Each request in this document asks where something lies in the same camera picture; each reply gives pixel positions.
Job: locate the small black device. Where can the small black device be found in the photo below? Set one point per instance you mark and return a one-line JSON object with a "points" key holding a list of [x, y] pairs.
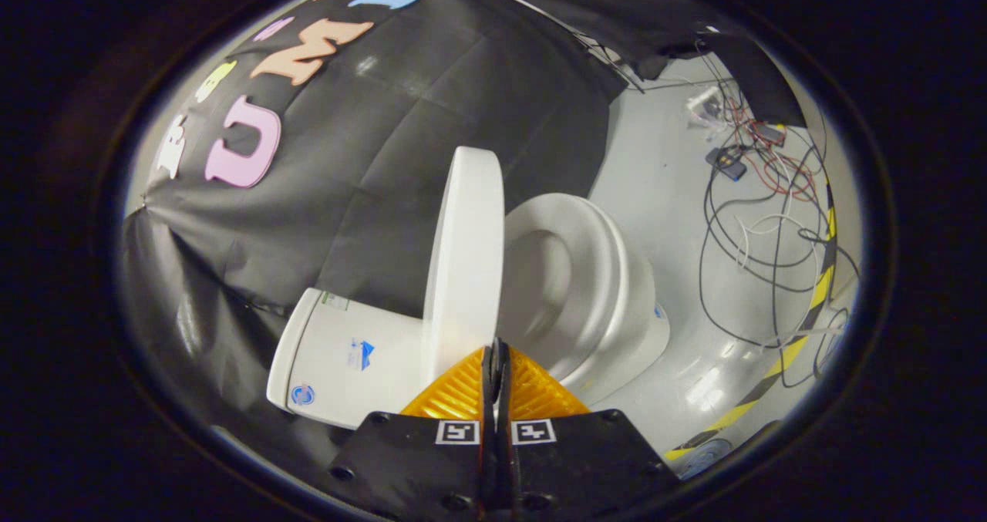
{"points": [[726, 163]]}

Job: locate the white toilet lid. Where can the white toilet lid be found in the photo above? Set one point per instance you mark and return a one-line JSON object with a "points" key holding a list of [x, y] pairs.
{"points": [[466, 260]]}

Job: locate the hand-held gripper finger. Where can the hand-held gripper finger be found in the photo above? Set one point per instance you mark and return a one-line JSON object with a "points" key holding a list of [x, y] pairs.
{"points": [[504, 387], [489, 387]]}

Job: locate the white toilet with tank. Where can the white toilet with tank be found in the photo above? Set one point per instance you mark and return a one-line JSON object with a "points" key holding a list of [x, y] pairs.
{"points": [[339, 352]]}

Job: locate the thin dark stand pole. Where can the thin dark stand pole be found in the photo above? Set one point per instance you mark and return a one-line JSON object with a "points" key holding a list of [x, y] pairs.
{"points": [[609, 63]]}

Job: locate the black backdrop cloth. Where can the black backdrop cloth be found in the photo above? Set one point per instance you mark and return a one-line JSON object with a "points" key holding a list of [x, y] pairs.
{"points": [[370, 159]]}

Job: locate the yellow black floor tape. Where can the yellow black floor tape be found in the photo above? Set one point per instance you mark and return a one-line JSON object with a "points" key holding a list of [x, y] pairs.
{"points": [[790, 348]]}

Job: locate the clear plastic bag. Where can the clear plastic bag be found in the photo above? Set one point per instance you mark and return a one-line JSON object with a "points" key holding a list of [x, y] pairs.
{"points": [[705, 106]]}

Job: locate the white toilet seat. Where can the white toilet seat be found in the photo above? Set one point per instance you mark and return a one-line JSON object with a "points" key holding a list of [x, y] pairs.
{"points": [[597, 275]]}

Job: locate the black box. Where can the black box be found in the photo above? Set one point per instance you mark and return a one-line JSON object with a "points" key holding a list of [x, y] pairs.
{"points": [[763, 82]]}

